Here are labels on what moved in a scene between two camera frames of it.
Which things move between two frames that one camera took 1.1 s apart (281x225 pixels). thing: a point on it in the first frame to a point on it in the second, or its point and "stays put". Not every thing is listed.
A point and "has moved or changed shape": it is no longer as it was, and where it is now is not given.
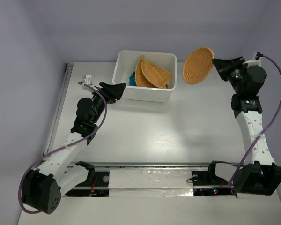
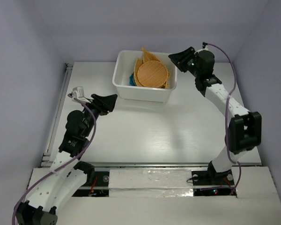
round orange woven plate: [197, 65] has moved or changed shape
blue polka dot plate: [131, 79] stays put
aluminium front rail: [121, 164] stays put
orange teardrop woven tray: [164, 75] to [137, 63]
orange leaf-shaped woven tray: [145, 76] to [148, 56]
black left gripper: [115, 92] to [107, 103]
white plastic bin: [124, 63] stays put
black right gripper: [224, 66] to [180, 58]
